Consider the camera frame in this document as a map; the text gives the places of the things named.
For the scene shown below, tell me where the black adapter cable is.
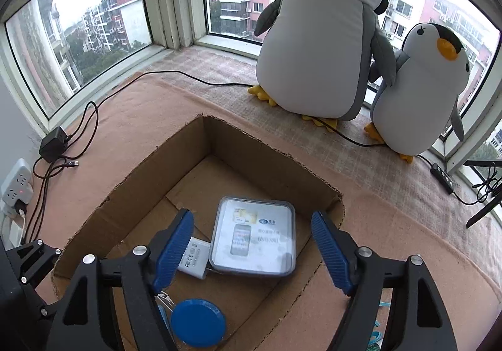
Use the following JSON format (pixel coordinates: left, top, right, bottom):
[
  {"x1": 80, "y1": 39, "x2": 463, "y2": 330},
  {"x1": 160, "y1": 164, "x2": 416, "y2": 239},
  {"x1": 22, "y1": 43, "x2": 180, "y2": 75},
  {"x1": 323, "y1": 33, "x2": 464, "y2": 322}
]
[{"x1": 21, "y1": 155, "x2": 81, "y2": 246}]

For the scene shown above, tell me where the black power adapter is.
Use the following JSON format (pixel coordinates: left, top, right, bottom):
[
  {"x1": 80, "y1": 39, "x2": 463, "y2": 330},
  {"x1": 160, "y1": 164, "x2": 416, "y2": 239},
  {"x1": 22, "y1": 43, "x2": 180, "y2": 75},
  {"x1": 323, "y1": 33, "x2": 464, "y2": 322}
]
[{"x1": 39, "y1": 126, "x2": 70, "y2": 163}]

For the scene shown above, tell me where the beige checkered mat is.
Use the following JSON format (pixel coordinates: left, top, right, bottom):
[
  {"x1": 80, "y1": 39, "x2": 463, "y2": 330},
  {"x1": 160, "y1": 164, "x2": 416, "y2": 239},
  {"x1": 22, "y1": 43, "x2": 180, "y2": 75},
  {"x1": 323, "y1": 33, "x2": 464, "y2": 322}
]
[{"x1": 147, "y1": 47, "x2": 502, "y2": 226}]

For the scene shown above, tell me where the small penguin plush toy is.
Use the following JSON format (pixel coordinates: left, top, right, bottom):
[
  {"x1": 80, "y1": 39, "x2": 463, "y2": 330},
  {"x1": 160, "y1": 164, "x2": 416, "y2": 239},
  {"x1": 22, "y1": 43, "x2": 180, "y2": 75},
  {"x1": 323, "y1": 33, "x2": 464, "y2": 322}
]
[{"x1": 364, "y1": 23, "x2": 472, "y2": 164}]

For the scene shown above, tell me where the cardboard box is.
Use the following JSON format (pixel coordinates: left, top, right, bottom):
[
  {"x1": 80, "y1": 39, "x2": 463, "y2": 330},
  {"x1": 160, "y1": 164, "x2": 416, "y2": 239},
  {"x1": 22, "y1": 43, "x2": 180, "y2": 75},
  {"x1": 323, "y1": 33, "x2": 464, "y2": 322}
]
[{"x1": 52, "y1": 113, "x2": 346, "y2": 351}]

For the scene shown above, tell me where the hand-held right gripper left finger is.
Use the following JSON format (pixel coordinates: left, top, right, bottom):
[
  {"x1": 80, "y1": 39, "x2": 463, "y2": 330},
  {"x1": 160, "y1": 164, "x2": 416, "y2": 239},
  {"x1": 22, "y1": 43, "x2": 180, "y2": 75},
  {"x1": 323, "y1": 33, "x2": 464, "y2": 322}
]
[{"x1": 47, "y1": 209, "x2": 195, "y2": 351}]

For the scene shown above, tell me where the black inline cable remote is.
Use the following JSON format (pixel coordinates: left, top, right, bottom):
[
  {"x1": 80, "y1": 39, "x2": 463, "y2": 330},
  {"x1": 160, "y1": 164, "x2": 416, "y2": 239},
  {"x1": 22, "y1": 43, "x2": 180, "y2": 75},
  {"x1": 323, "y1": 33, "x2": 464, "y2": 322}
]
[{"x1": 430, "y1": 163, "x2": 454, "y2": 195}]

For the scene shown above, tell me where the black ring light cable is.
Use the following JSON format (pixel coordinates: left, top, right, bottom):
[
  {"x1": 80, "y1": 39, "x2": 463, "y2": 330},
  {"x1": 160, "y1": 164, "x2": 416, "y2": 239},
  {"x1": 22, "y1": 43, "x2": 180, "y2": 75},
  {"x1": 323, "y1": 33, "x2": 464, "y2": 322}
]
[{"x1": 72, "y1": 71, "x2": 502, "y2": 207}]

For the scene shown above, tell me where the large penguin plush toy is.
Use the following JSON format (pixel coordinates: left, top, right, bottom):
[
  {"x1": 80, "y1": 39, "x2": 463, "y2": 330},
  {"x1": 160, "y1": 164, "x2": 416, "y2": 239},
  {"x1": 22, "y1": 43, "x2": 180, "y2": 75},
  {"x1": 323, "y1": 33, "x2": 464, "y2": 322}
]
[{"x1": 248, "y1": 0, "x2": 398, "y2": 131}]

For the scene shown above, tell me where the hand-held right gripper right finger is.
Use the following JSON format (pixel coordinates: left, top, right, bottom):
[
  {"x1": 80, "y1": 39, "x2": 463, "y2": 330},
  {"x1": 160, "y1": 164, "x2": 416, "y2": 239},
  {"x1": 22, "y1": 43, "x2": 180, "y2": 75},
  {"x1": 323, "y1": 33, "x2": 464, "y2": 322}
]
[{"x1": 311, "y1": 211, "x2": 457, "y2": 351}]

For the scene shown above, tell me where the white window frame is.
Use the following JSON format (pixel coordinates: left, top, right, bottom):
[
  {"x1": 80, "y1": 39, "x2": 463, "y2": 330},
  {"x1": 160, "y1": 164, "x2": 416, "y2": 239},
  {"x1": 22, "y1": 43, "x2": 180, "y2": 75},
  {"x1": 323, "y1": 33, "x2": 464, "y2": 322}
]
[{"x1": 0, "y1": 0, "x2": 502, "y2": 218}]

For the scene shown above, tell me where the blue round disc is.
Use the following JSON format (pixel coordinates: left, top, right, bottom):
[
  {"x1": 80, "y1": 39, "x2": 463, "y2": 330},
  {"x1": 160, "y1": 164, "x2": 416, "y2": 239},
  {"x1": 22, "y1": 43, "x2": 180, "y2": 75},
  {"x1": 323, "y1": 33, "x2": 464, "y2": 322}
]
[{"x1": 170, "y1": 298, "x2": 227, "y2": 348}]

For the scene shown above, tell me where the clear plastic case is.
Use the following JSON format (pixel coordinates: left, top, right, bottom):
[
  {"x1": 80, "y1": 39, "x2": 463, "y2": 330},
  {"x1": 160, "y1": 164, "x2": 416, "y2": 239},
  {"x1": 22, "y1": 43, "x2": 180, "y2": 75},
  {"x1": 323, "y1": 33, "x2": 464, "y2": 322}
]
[{"x1": 209, "y1": 196, "x2": 297, "y2": 278}]

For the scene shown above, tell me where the black tripod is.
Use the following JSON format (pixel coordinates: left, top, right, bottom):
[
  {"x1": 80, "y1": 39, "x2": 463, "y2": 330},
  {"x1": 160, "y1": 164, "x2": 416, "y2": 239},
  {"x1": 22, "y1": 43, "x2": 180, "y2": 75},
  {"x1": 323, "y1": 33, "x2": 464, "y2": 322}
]
[{"x1": 464, "y1": 158, "x2": 502, "y2": 229}]

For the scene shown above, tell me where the white charger block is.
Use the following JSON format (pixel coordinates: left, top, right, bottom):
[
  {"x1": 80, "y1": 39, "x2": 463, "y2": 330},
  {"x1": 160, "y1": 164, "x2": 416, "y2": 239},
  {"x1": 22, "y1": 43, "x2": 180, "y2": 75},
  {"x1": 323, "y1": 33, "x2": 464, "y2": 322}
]
[{"x1": 0, "y1": 214, "x2": 27, "y2": 250}]

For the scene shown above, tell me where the white power strip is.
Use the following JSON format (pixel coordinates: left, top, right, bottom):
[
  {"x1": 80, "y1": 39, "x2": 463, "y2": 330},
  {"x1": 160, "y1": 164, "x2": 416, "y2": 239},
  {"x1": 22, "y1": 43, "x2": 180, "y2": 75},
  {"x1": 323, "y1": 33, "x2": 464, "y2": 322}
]
[{"x1": 0, "y1": 158, "x2": 35, "y2": 215}]

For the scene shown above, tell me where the white charger adapter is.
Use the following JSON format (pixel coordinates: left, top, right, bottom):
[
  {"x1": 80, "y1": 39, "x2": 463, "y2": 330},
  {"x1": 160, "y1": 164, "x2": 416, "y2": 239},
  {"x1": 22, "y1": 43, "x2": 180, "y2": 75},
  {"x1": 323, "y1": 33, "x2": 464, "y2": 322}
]
[{"x1": 178, "y1": 236, "x2": 213, "y2": 281}]

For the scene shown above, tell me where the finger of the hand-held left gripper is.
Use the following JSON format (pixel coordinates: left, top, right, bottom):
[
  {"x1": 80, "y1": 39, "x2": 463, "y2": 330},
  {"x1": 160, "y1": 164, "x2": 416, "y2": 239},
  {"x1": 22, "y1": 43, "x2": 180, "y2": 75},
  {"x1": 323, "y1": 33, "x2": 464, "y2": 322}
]
[{"x1": 8, "y1": 239, "x2": 62, "y2": 289}]

